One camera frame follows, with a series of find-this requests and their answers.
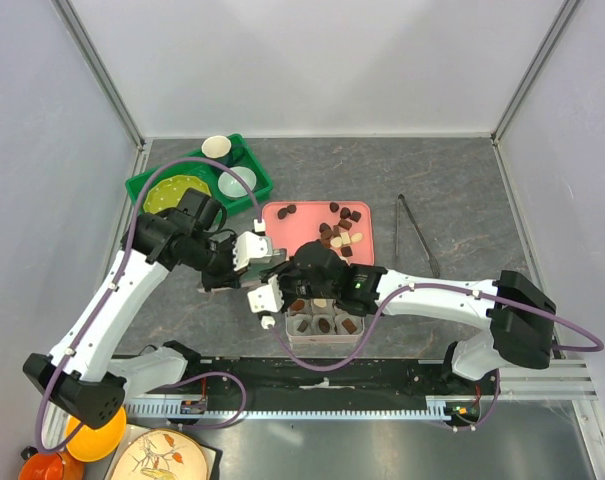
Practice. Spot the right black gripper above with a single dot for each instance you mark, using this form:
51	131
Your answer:
281	272

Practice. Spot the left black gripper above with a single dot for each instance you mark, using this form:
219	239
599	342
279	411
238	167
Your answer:
229	277

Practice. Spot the brown oval chocolate piece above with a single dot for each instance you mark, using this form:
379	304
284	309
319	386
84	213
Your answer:
298	305

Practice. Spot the dark square chocolate piece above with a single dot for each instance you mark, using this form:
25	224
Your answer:
301	327

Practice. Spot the pink chocolate tin box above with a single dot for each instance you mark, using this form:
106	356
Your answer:
329	325

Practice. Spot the pink plastic tray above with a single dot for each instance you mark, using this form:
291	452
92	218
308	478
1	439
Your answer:
344	227

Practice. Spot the metal tongs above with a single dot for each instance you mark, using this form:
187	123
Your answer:
402	209

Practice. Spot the silver tin lid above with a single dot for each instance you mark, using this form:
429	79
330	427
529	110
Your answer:
278	256

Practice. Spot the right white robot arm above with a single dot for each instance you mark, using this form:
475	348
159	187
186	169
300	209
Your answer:
512	316

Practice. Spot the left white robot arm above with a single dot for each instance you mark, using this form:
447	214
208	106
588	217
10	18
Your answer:
79	374

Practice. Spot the green plastic crate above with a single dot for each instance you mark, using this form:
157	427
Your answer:
245	158

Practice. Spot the pale green bowl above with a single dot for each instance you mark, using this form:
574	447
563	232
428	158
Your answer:
231	184

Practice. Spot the yellow green plate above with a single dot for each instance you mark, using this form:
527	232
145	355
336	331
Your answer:
168	192

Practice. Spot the dark teal mug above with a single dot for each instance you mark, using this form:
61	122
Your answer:
221	149

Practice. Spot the decorated round plate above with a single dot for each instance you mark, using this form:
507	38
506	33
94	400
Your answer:
161	454

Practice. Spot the yellow bowl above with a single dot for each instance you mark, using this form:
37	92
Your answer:
90	445

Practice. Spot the orange mug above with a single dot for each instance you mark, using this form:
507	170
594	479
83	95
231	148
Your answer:
60	465

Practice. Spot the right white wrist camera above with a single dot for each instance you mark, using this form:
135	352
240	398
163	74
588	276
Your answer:
265	301

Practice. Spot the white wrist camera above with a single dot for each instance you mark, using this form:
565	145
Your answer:
253	244
265	301

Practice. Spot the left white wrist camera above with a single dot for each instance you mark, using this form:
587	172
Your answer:
253	244

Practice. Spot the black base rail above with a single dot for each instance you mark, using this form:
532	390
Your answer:
417	378

